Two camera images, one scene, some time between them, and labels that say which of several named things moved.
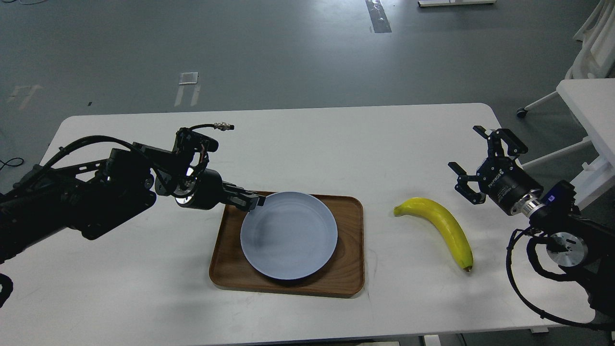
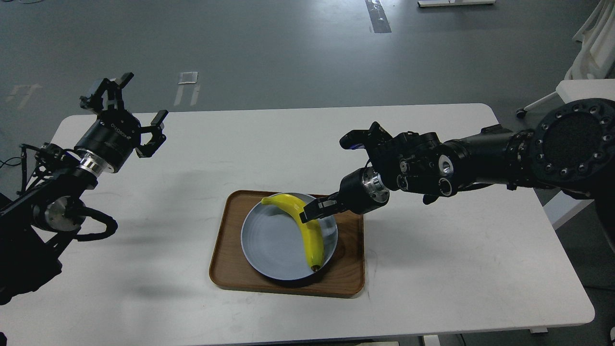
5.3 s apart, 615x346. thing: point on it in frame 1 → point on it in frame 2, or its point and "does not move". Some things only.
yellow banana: [433, 212] → [313, 229]
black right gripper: [502, 179] → [361, 191]
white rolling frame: [596, 58] does not move
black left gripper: [209, 191] → [108, 145]
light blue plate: [292, 236] does not move
